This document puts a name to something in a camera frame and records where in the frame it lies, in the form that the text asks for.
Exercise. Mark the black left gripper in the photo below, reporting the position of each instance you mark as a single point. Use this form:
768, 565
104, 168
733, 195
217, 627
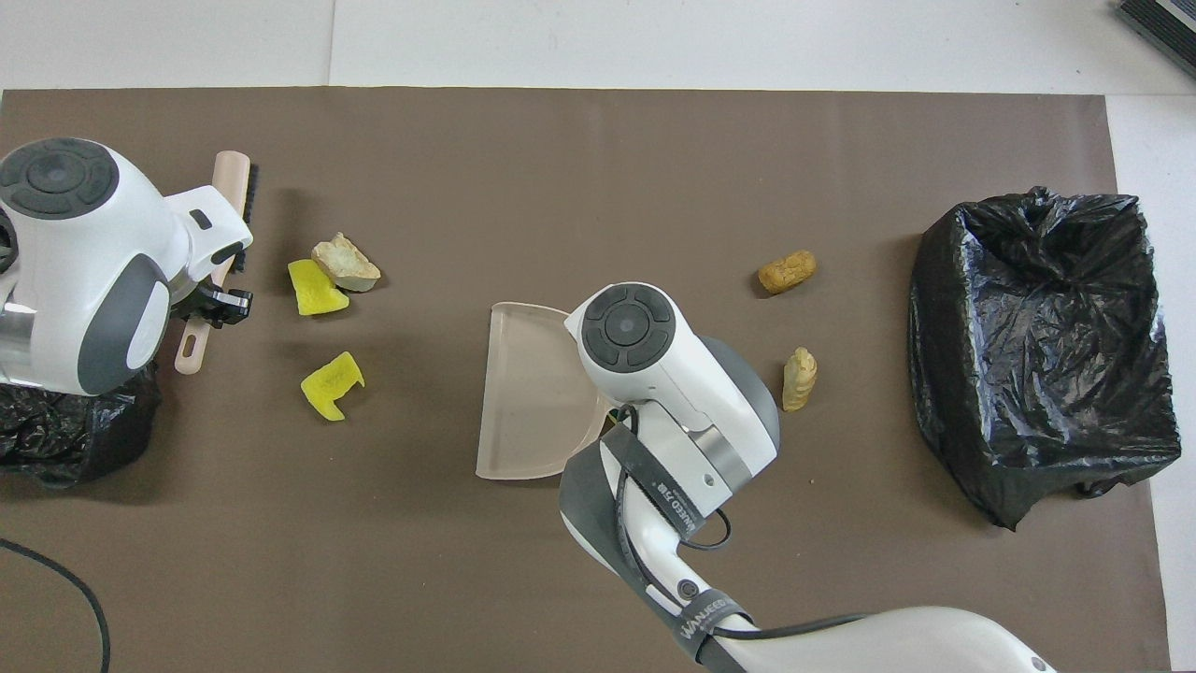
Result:
208, 297

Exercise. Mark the large beige croissant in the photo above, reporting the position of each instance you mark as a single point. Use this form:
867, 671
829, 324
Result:
346, 264

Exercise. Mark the notched yellow sponge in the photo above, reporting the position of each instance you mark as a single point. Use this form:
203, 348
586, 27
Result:
329, 386

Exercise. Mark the beige hand brush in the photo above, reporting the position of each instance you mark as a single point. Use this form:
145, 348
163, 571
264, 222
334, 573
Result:
231, 182

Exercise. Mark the beige plastic dustpan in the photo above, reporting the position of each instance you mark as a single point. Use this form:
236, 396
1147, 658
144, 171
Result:
533, 393

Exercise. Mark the brown textured bread roll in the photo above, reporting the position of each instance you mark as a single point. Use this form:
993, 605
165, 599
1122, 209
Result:
787, 272

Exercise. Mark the small pale beige bread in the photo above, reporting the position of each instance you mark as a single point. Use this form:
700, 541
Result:
799, 379

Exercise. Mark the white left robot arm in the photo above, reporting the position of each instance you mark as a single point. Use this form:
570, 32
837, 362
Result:
84, 271

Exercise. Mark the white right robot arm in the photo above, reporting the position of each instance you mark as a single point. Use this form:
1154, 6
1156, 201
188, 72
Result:
654, 374

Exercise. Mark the crumpled black trash bag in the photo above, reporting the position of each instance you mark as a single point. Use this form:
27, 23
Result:
75, 439

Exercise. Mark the open black bag-lined bin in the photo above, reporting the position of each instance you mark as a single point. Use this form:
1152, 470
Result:
1046, 374

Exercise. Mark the brown table mat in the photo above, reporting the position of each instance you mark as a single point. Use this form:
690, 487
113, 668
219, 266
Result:
374, 561

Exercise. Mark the dark ribbed device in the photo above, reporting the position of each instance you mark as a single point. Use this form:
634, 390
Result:
1163, 28

